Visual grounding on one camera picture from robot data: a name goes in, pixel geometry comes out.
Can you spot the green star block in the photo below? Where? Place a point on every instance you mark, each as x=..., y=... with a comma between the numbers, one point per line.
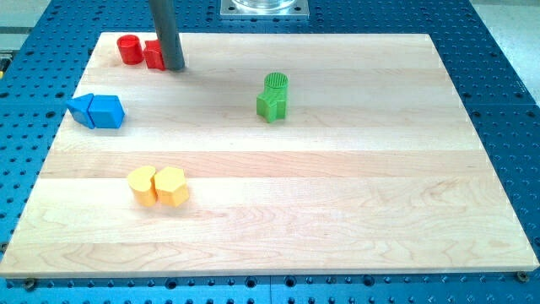
x=272, y=106

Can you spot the green cylinder block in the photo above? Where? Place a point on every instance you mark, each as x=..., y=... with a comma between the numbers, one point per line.
x=276, y=85

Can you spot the yellow hexagon block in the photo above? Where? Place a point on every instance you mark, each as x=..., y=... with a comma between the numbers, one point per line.
x=171, y=187

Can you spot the wooden board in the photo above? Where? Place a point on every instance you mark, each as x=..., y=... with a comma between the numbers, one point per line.
x=376, y=168

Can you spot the red angular block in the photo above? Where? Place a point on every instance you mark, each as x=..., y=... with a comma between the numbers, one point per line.
x=153, y=55

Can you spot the red cylinder block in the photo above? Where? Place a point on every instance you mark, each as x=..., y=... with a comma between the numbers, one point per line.
x=130, y=49

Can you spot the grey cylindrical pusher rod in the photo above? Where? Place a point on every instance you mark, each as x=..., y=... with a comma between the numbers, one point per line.
x=164, y=17

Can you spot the blue triangle block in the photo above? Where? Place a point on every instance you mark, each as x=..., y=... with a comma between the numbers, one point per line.
x=79, y=109

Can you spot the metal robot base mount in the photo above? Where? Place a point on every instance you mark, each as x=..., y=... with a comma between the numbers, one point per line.
x=247, y=9

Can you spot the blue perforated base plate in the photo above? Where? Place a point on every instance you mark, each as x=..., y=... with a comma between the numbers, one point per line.
x=487, y=47

